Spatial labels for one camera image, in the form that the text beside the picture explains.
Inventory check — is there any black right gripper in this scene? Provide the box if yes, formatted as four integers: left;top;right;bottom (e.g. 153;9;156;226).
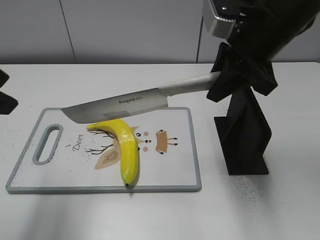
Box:
206;0;320;102

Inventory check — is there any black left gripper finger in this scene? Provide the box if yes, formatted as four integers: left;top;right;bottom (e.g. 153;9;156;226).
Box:
0;70;10;88
0;92;19;115

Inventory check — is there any white-handled kitchen knife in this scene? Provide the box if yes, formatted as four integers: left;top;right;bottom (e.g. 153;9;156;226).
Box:
61;71;220;124

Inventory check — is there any yellow plastic banana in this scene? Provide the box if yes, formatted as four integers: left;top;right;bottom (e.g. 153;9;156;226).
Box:
86;119;139;187

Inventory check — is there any black knife stand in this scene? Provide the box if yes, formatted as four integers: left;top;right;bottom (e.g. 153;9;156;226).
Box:
214;87;272;176

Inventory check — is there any white grey-rimmed cutting board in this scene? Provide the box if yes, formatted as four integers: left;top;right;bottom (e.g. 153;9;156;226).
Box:
5;107;202;194

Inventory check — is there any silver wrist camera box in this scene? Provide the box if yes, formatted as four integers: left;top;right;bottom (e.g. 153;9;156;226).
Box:
202;0;246;40

